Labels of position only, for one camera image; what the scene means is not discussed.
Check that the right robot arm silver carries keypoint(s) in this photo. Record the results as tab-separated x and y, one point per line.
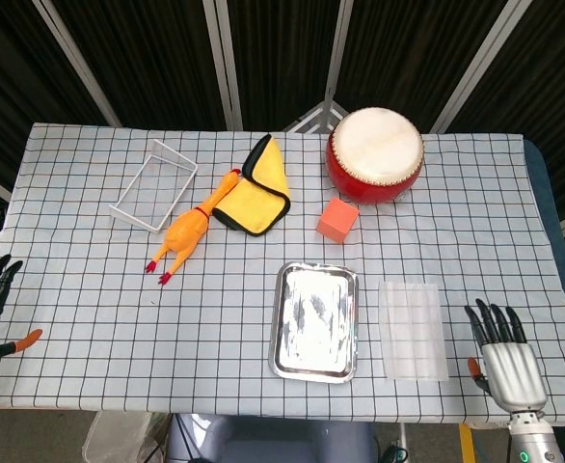
535	441

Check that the silver metal tray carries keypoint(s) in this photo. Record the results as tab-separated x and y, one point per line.
314	328

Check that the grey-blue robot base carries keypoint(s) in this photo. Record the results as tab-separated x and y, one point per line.
273	441

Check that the clear plastic bag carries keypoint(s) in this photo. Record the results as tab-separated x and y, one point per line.
116	439

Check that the white paper sheet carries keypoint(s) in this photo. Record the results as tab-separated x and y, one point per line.
413	333

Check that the orange foam cube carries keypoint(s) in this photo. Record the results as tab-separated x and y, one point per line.
336	223

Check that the red drum white skin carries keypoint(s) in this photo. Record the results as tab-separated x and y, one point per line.
374	149

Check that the orange rubber chicken toy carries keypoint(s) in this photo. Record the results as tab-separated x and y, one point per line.
186	234

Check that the white checked tablecloth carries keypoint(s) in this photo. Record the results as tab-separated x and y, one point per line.
118	328

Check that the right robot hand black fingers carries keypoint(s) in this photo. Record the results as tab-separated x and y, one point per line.
514	371

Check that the yellow cloth black trim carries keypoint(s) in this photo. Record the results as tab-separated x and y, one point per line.
258	198

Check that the dark folding screen white frame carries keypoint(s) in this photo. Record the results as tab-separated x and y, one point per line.
157	58

